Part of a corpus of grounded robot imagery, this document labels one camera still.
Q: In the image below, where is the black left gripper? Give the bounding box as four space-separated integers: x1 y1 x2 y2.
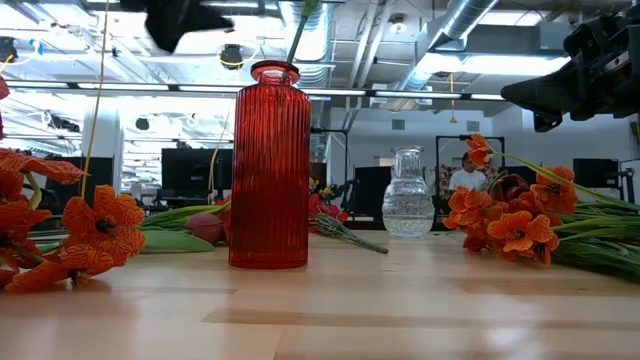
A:
118 0 235 55

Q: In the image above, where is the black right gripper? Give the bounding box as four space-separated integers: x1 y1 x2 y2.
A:
501 14 640 134

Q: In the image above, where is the dark red tulip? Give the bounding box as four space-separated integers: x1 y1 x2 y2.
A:
139 212 227 255
285 0 321 65
489 173 532 204

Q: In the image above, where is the orange flower bunch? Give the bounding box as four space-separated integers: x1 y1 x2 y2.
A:
0 74 147 295
442 132 640 282

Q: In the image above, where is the red ribbed glass vase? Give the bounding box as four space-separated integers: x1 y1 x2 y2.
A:
228 59 313 271

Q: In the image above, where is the clear glass vase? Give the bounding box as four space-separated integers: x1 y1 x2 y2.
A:
381 145 436 240

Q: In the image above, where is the black dome ceiling fixture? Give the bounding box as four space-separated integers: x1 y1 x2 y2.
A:
218 43 245 71

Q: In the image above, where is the long ceiling light strip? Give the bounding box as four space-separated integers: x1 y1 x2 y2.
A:
4 81 506 101

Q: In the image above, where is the black computer monitor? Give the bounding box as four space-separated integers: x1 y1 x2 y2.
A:
572 157 621 189
160 147 235 201
43 156 115 204

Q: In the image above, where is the person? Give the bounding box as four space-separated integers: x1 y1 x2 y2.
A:
447 151 490 194

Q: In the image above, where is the black upright panel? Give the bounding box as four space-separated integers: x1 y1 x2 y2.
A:
353 165 393 221

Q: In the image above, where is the yellow hanging cable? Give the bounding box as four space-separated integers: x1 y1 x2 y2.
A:
207 107 235 204
79 0 112 200

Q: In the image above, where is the silver round ventilation duct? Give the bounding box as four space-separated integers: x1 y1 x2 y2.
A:
389 0 501 109

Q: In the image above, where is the silver corrugated duct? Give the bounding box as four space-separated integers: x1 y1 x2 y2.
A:
294 0 334 89

